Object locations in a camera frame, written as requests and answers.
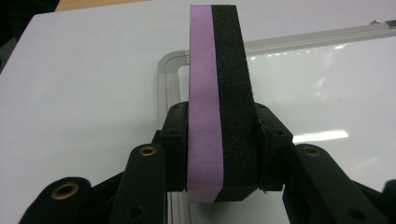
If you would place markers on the purple and black eraser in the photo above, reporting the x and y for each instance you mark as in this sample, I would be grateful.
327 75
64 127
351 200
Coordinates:
218 109

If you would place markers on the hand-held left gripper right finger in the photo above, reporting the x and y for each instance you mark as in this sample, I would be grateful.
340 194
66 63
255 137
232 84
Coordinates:
274 146

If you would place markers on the silver-framed whiteboard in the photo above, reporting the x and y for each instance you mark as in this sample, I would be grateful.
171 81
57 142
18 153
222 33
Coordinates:
327 93

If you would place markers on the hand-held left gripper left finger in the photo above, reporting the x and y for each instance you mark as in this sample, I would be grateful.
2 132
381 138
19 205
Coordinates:
174 146

